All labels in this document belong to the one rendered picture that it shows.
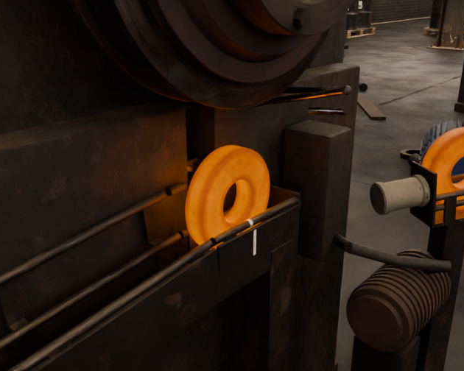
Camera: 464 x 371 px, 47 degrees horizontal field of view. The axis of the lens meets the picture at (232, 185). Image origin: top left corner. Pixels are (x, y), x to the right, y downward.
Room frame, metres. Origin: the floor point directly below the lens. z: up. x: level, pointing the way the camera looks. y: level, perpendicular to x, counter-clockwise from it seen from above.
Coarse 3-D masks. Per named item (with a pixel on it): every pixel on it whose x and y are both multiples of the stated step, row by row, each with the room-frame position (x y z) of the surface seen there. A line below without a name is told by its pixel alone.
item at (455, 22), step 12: (444, 0) 8.91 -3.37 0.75; (456, 0) 8.87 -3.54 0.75; (444, 12) 8.96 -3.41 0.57; (456, 12) 8.86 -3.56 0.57; (444, 24) 8.96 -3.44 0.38; (456, 24) 8.84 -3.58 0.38; (444, 36) 8.94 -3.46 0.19; (456, 36) 8.82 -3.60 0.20; (432, 48) 8.86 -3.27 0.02; (444, 48) 8.77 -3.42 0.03; (456, 48) 8.70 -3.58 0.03
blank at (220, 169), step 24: (216, 168) 0.67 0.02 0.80; (240, 168) 0.71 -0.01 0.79; (264, 168) 0.75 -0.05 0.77; (192, 192) 0.66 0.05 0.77; (216, 192) 0.67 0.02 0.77; (240, 192) 0.74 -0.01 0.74; (264, 192) 0.75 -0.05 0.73; (192, 216) 0.65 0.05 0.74; (216, 216) 0.67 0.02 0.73; (240, 216) 0.72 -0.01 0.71
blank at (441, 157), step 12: (456, 132) 0.92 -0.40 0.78; (432, 144) 0.93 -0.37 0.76; (444, 144) 0.91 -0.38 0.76; (456, 144) 0.91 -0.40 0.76; (432, 156) 0.91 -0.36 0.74; (444, 156) 0.90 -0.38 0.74; (456, 156) 0.91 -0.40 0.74; (432, 168) 0.90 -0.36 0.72; (444, 168) 0.91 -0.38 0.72; (444, 180) 0.91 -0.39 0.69; (444, 192) 0.91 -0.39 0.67
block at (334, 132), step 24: (288, 144) 0.88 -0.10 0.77; (312, 144) 0.85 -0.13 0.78; (336, 144) 0.84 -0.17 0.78; (288, 168) 0.88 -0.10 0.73; (312, 168) 0.85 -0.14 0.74; (336, 168) 0.85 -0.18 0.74; (312, 192) 0.85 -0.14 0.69; (336, 192) 0.85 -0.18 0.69; (312, 216) 0.85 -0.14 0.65; (336, 216) 0.86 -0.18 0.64; (312, 240) 0.85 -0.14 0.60
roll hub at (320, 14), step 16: (240, 0) 0.57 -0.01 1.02; (256, 0) 0.56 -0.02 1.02; (272, 0) 0.57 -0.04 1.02; (288, 0) 0.59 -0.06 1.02; (304, 0) 0.63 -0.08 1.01; (320, 0) 0.65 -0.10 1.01; (336, 0) 0.67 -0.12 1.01; (352, 0) 0.70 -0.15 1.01; (240, 16) 0.60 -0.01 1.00; (256, 16) 0.58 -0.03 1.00; (272, 16) 0.57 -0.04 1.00; (288, 16) 0.59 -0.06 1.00; (320, 16) 0.64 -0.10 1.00; (336, 16) 0.67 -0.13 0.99; (272, 32) 0.63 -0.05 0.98; (288, 32) 0.60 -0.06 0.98; (304, 32) 0.62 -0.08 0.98; (320, 32) 0.65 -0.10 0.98
